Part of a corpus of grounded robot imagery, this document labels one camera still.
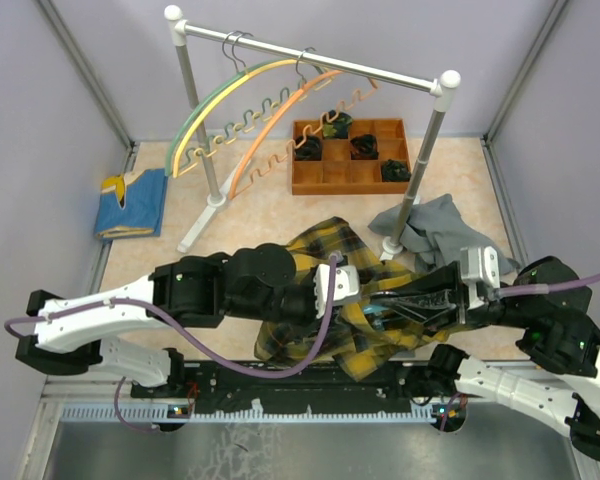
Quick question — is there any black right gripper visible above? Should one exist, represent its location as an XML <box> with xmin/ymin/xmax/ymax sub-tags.
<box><xmin>368</xmin><ymin>257</ymin><xmax>535</xmax><ymax>330</ymax></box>

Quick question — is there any yellow plaid shirt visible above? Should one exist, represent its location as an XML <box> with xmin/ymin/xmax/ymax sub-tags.
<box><xmin>254</xmin><ymin>217</ymin><xmax>459</xmax><ymax>381</ymax></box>

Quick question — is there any blue hanger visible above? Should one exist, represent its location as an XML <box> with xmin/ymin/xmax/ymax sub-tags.
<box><xmin>362</xmin><ymin>292</ymin><xmax>395</xmax><ymax>331</ymax></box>

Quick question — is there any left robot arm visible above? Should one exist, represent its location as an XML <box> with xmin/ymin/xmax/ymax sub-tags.
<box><xmin>4</xmin><ymin>243</ymin><xmax>342</xmax><ymax>397</ymax></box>

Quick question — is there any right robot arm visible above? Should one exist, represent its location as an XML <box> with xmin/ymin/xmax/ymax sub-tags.
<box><xmin>363</xmin><ymin>247</ymin><xmax>600</xmax><ymax>462</ymax></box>

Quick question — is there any grey shirt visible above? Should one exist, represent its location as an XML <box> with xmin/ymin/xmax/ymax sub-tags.
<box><xmin>367</xmin><ymin>193</ymin><xmax>521</xmax><ymax>274</ymax></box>

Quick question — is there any orange hanger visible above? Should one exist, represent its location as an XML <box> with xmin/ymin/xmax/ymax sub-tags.
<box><xmin>228</xmin><ymin>45</ymin><xmax>379</xmax><ymax>199</ymax></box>

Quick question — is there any green hanger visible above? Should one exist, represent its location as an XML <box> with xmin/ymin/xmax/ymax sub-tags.
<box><xmin>165</xmin><ymin>60</ymin><xmax>292</xmax><ymax>178</ymax></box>

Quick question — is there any yellow hanger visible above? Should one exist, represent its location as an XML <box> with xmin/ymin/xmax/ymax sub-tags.
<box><xmin>172</xmin><ymin>32</ymin><xmax>311</xmax><ymax>177</ymax></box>

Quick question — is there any dark rolled sock right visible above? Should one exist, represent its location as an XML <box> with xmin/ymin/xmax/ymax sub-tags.
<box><xmin>381</xmin><ymin>159</ymin><xmax>411</xmax><ymax>183</ymax></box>

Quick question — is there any dark rolled sock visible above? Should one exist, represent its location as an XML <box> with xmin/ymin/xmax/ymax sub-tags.
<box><xmin>294</xmin><ymin>135</ymin><xmax>322</xmax><ymax>161</ymax></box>
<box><xmin>350</xmin><ymin>134</ymin><xmax>379</xmax><ymax>160</ymax></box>
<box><xmin>381</xmin><ymin>159</ymin><xmax>411</xmax><ymax>183</ymax></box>

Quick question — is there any wooden compartment tray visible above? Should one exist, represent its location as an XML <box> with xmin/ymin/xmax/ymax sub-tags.
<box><xmin>291</xmin><ymin>118</ymin><xmax>411</xmax><ymax>195</ymax></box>

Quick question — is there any dark rolled sock left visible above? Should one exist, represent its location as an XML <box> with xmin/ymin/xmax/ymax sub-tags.
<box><xmin>294</xmin><ymin>135</ymin><xmax>322</xmax><ymax>161</ymax></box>

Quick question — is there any dark rolled sock middle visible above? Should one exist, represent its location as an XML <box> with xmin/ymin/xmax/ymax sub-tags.
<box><xmin>350</xmin><ymin>134</ymin><xmax>379</xmax><ymax>160</ymax></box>

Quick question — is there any blue folded cloth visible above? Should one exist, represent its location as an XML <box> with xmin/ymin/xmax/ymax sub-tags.
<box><xmin>94</xmin><ymin>168</ymin><xmax>168</xmax><ymax>241</ymax></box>

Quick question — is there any camouflage rolled sock top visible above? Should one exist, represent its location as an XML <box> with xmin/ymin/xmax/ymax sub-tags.
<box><xmin>321</xmin><ymin>110</ymin><xmax>353</xmax><ymax>139</ymax></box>

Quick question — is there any white metal clothes rack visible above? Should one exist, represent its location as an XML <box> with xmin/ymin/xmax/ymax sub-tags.
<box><xmin>164</xmin><ymin>5</ymin><xmax>461</xmax><ymax>260</ymax></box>

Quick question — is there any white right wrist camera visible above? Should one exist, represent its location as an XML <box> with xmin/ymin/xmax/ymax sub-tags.
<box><xmin>460</xmin><ymin>246</ymin><xmax>500</xmax><ymax>310</ymax></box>

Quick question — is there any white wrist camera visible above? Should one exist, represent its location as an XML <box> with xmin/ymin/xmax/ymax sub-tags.
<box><xmin>460</xmin><ymin>246</ymin><xmax>500</xmax><ymax>310</ymax></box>
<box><xmin>314</xmin><ymin>264</ymin><xmax>362</xmax><ymax>319</ymax></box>

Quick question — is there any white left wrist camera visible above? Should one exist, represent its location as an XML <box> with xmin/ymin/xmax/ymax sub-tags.
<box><xmin>314</xmin><ymin>264</ymin><xmax>362</xmax><ymax>319</ymax></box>

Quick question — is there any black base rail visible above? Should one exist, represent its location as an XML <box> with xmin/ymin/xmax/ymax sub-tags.
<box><xmin>131</xmin><ymin>361</ymin><xmax>456</xmax><ymax>414</ymax></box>

